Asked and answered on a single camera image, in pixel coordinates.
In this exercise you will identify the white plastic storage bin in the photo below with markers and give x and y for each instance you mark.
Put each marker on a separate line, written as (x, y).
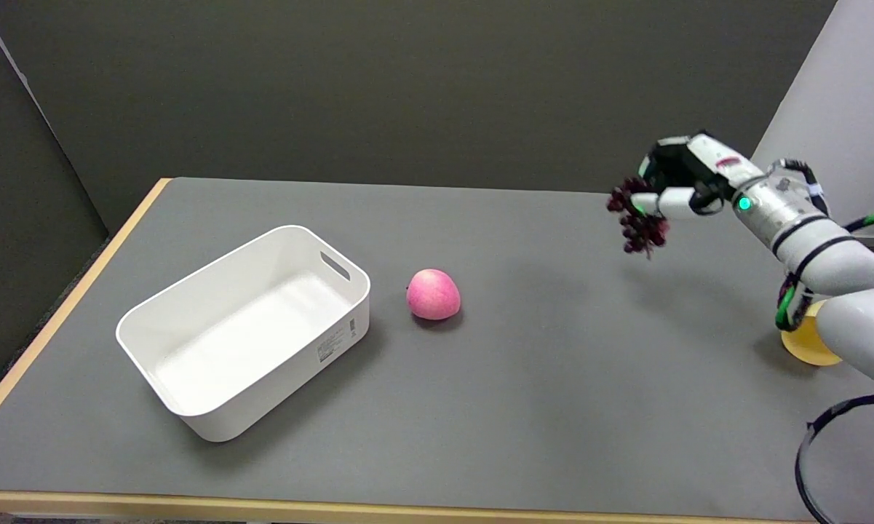
(251, 327)

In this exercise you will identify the dark red grape bunch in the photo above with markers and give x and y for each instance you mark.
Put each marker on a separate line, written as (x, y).
(637, 218)

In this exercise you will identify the yellow plastic cup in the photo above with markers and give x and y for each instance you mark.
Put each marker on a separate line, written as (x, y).
(806, 342)

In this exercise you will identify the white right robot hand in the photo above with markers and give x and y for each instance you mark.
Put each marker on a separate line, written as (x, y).
(688, 178)

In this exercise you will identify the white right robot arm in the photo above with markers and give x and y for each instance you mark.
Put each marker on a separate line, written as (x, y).
(822, 255)

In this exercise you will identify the pink apple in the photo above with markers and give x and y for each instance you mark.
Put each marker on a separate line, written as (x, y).
(433, 294)

